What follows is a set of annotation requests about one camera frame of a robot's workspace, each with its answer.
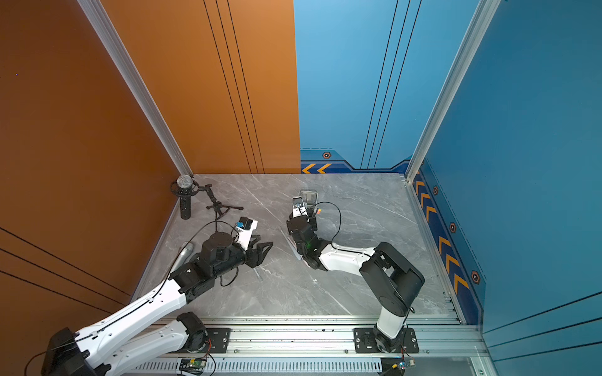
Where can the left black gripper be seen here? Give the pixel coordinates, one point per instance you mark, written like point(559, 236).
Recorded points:
point(255, 256)

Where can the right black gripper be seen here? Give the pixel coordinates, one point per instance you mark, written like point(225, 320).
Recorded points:
point(313, 221)

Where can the light blue toothbrush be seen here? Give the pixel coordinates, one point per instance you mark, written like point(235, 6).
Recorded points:
point(293, 247)

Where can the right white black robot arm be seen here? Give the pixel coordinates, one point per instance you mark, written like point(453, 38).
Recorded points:
point(392, 278)

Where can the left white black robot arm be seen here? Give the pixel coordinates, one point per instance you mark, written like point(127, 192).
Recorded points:
point(119, 343)

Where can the far clear plastic cup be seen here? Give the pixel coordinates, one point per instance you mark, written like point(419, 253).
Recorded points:
point(310, 197)

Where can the black mini tripod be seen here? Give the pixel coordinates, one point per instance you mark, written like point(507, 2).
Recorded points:
point(217, 206)

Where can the silver metal cylinder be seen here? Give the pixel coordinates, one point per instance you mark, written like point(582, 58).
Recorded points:
point(184, 255)

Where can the left green circuit board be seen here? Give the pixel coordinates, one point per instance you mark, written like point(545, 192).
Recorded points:
point(192, 366)

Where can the green circuit board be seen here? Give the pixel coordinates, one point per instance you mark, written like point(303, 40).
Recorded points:
point(192, 366)
point(400, 368)

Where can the right green circuit board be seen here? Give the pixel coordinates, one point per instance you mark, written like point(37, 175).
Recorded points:
point(400, 368)

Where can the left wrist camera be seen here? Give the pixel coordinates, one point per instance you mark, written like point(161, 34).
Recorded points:
point(245, 227)

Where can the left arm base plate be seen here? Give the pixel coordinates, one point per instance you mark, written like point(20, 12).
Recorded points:
point(215, 341)

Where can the aluminium rail frame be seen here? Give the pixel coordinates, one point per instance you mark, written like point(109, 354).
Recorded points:
point(325, 346)

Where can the black microphone with mount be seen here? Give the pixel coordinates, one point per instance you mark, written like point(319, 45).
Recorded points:
point(184, 187)

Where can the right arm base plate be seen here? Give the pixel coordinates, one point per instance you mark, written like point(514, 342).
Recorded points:
point(370, 340)

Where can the right aluminium corner post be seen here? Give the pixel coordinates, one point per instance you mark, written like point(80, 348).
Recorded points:
point(479, 24)

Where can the aluminium corner post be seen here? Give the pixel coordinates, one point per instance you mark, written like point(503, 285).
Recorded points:
point(479, 24)
point(109, 37)

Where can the left aluminium corner post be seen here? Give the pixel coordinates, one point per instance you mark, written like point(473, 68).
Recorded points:
point(109, 37)

